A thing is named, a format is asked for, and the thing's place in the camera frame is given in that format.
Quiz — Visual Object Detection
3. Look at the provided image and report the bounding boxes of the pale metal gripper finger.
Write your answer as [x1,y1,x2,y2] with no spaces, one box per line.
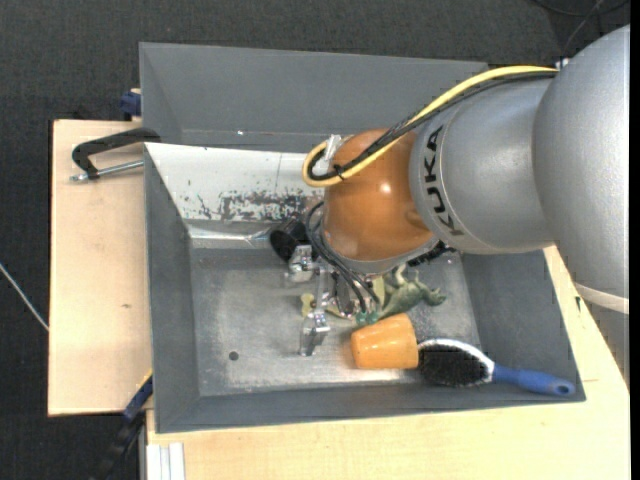
[298,313,315,358]
[308,316,332,355]

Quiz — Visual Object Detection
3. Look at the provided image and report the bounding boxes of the grey metal bin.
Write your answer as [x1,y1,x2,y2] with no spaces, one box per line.
[138,41,587,434]

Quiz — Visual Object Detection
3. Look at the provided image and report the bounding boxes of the orange plastic cup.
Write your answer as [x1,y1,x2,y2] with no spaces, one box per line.
[349,312,421,371]

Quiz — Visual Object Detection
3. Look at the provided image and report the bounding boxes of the green toy dinosaur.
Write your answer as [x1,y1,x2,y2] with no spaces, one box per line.
[368,262,448,327]

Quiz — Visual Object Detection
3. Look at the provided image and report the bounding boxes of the pale wood board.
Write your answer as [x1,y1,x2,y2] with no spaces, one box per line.
[47,119,154,417]

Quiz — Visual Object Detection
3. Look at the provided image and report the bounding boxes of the black cylinder on white bracket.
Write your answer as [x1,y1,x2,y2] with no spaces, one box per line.
[268,217,321,283]

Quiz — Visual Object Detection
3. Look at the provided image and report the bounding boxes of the blue-handled black hairbrush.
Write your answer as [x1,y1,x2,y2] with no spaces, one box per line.
[416,337,577,398]

